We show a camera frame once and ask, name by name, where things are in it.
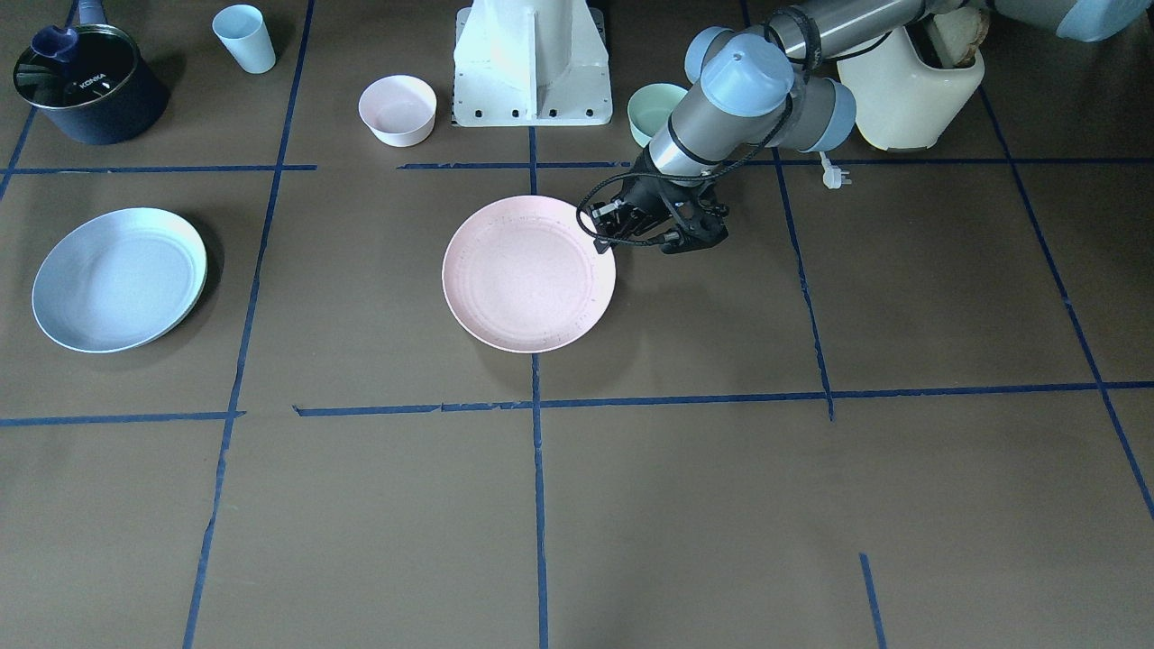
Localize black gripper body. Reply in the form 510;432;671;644
591;171;677;247

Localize pink plate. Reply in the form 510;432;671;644
442;196;617;353

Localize blue plate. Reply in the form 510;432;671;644
32;208;196;355

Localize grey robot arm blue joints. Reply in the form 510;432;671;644
646;0;1154;178

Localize green bowl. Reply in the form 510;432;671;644
627;83;688;148

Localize pink bowl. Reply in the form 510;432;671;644
358;75;439;148

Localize cream plate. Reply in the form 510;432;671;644
132;227;207;345

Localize light blue cup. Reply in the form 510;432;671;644
213;5;276;74

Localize dark blue pot with lid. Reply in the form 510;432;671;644
13;1;170;146

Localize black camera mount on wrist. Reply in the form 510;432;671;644
659;182;729;254

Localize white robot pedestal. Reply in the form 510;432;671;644
451;1;614;128

